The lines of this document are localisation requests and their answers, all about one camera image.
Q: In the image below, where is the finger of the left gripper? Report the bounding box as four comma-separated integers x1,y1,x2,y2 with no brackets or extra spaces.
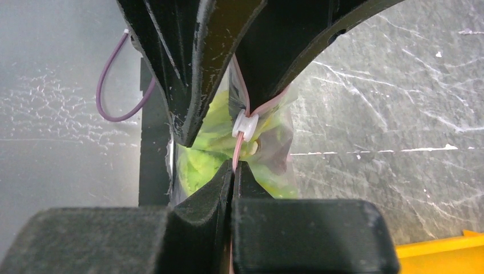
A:
235,0,400,111
118,0,266,147

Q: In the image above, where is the celery stalk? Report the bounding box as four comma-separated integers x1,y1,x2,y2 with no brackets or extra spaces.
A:
176,90,299,199

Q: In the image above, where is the yellow plastic tray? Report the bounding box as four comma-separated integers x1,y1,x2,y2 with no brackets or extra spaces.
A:
396,230,483,273

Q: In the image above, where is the clear zip top bag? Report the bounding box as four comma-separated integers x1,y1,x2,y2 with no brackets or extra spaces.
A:
170,57,299,206

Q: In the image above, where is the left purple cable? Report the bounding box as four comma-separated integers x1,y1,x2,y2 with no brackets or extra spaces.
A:
95,28,158,123

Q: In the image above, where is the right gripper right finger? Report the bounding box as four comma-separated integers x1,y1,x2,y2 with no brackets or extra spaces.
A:
231,162,400,273

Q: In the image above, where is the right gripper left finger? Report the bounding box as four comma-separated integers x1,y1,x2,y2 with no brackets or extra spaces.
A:
1,161,233,273

